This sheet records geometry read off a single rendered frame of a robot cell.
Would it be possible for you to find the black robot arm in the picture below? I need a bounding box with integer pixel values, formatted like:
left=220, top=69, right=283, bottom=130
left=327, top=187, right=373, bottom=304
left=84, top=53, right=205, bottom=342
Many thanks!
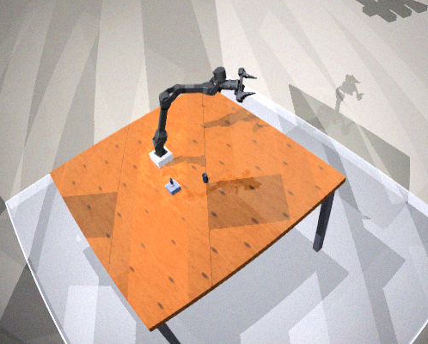
left=151, top=66, right=228, bottom=158

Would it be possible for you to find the light blue square block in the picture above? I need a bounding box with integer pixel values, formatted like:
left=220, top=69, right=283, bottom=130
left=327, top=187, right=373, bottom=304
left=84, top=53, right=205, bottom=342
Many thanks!
left=165, top=180, right=181, bottom=195

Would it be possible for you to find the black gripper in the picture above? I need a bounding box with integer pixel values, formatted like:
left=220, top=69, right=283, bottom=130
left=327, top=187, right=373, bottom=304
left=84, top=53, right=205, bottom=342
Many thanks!
left=227, top=68, right=257, bottom=102

